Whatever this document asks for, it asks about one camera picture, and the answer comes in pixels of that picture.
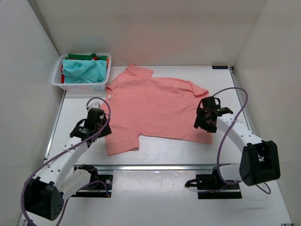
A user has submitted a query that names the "pink t shirt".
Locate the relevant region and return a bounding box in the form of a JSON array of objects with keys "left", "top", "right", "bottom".
[{"left": 102, "top": 65, "right": 212, "bottom": 156}]

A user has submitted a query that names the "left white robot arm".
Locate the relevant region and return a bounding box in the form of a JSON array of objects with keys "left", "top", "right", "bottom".
[{"left": 21, "top": 109, "right": 111, "bottom": 226}]

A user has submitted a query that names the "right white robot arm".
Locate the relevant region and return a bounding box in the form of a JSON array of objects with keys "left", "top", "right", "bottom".
[{"left": 194, "top": 107, "right": 281, "bottom": 186}]

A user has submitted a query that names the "black label plate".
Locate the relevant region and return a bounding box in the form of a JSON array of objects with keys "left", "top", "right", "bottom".
[{"left": 212, "top": 65, "right": 228, "bottom": 70}]

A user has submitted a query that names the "teal t shirt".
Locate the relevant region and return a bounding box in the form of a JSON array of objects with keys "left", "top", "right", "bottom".
[{"left": 62, "top": 58, "right": 109, "bottom": 84}]

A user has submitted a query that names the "white plastic basket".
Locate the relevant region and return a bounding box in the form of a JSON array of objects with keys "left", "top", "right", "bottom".
[{"left": 52, "top": 53, "right": 111, "bottom": 91}]

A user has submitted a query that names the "green t shirt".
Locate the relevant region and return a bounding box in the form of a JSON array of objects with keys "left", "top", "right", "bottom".
[{"left": 65, "top": 53, "right": 98, "bottom": 60}]

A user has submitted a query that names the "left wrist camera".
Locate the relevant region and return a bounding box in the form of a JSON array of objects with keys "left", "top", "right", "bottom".
[{"left": 84, "top": 102, "right": 105, "bottom": 131}]

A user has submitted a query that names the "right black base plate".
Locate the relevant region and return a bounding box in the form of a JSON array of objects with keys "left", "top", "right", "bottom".
[{"left": 184, "top": 174, "right": 242, "bottom": 200}]

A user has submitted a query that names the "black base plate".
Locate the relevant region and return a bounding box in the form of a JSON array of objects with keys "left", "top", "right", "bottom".
[
  {"left": 184, "top": 174, "right": 242, "bottom": 200},
  {"left": 72, "top": 171, "right": 113, "bottom": 198}
]

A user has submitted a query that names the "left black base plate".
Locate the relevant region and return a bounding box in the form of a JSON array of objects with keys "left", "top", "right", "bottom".
[{"left": 72, "top": 171, "right": 113, "bottom": 198}]

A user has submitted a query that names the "aluminium rail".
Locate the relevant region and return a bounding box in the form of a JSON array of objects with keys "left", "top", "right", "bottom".
[{"left": 42, "top": 113, "right": 266, "bottom": 172}]

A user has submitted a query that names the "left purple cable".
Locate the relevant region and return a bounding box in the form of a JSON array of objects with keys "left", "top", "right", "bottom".
[{"left": 20, "top": 97, "right": 112, "bottom": 226}]

